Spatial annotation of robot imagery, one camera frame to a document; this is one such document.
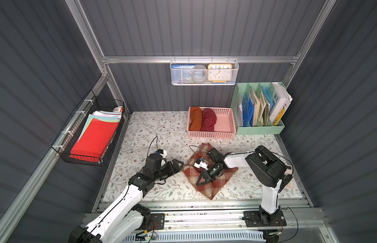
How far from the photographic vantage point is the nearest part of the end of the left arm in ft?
A: 1.88

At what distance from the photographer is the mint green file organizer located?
3.22 ft

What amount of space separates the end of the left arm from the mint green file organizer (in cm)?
55

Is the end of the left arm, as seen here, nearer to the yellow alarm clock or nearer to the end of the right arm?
the end of the right arm

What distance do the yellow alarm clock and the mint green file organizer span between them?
0.16 metres

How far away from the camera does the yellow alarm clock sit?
89 centimetres
